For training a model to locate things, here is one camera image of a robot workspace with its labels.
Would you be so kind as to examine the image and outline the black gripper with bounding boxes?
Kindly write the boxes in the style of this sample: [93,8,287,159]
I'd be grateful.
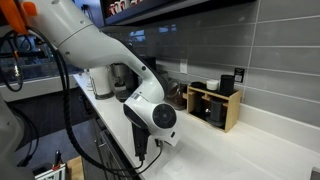
[131,122,151,163]

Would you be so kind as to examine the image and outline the Keurig coffee machine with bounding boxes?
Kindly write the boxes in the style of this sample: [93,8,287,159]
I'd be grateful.
[111,62,134,103]

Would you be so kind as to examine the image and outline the black coffee press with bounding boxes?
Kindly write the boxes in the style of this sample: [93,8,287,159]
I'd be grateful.
[205,98,228,128]

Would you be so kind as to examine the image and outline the wooden coffee organizer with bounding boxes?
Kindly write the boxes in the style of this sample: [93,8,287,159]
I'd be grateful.
[182,83,242,134]

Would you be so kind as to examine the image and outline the black paper towel holder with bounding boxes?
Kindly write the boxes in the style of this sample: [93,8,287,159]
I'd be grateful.
[91,89,115,101]

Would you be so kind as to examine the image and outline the wooden block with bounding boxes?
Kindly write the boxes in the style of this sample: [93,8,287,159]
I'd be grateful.
[66,155,85,180]

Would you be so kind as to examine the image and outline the black round cap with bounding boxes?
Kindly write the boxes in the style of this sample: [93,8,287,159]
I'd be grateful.
[190,81,206,90]

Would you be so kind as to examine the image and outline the black cylinder container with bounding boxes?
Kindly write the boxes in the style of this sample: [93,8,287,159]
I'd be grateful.
[219,74,236,96]

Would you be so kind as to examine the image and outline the window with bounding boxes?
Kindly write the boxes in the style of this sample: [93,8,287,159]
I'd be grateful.
[0,0,101,83]

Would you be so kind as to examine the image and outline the red white mugs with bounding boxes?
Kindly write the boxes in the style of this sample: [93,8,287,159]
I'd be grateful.
[108,0,141,18]

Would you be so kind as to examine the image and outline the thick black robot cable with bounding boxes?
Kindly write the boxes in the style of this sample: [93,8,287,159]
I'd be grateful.
[26,26,164,178]

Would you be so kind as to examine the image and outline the white frame rack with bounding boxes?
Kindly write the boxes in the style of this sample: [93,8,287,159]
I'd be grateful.
[34,163,67,180]

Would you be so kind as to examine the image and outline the white wall outlet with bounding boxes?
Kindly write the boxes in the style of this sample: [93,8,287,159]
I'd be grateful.
[179,58,189,75]

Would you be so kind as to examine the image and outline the black base cable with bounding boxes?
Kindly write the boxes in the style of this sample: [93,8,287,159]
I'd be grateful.
[13,106,40,168]

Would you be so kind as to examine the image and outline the small black wall sign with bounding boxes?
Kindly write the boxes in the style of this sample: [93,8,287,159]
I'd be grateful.
[233,67,246,84]

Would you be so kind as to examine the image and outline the black wall shelf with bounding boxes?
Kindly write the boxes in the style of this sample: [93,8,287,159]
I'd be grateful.
[99,0,258,26]

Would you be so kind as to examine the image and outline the dangling black connector cable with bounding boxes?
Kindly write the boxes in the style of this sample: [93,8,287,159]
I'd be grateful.
[0,29,25,93]

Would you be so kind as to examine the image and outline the orange cable clip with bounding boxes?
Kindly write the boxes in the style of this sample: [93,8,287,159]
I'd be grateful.
[0,0,38,34]

